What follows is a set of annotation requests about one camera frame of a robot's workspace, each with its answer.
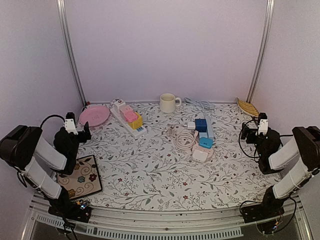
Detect light blue power strip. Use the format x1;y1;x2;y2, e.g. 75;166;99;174
205;115;214;140

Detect cyan plug adapter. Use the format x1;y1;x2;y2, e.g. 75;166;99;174
198;137;213;149

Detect pink round socket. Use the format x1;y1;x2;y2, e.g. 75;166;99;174
191;144;214;163

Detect light blue plug adapter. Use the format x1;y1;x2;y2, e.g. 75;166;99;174
198;132;208;139

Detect dark blue cube adapter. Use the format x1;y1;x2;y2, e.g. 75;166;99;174
194;118;207;133

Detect small white charger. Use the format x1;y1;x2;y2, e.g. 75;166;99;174
184;121;196;130

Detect white plug adapter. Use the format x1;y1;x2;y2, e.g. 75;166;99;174
192;149;208;163

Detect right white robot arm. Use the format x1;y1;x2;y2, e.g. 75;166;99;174
240;124;320;218

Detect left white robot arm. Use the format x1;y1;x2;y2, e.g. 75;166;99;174
0;123;91;217

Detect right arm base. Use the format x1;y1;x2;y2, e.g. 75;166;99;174
239;200;285;235

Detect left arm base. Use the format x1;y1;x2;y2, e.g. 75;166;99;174
48;199;92;223

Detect white cartoon plug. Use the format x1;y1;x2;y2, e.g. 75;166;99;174
110;98;126;108

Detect light pink plug adapter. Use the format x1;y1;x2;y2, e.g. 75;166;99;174
119;105;133;115

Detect pink plate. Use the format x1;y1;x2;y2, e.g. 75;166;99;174
79;105;110;127

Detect yellow leaf dish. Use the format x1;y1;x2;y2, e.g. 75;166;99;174
236;98;259;118

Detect floral square coaster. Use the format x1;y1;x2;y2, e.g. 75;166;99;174
57;155;103;200

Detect white power strip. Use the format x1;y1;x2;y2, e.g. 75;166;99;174
110;107;148;140

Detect yellow cube adapter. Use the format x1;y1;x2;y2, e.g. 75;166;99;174
128;112;143;130

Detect cream mug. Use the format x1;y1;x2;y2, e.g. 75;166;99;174
159;93;182;114

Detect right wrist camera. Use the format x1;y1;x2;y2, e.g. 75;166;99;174
256;112;269;136

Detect light blue coiled cable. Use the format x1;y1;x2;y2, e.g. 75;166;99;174
184;97;215;111

